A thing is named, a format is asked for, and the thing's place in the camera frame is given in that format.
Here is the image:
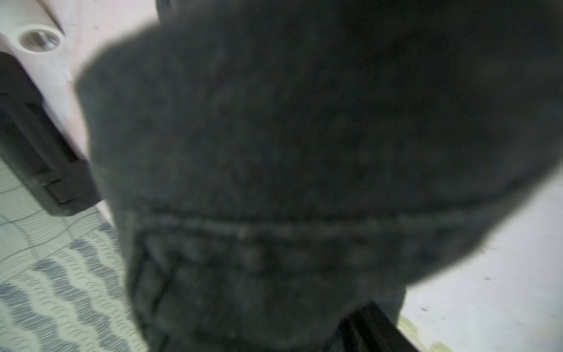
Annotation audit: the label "black plastic tool case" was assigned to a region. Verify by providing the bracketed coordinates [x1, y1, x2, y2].
[1, 52, 101, 216]

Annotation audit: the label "dark grey long pants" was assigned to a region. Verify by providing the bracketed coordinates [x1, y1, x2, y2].
[76, 1, 562, 351]

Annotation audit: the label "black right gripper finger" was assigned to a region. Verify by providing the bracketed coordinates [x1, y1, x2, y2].
[339, 303, 419, 352]

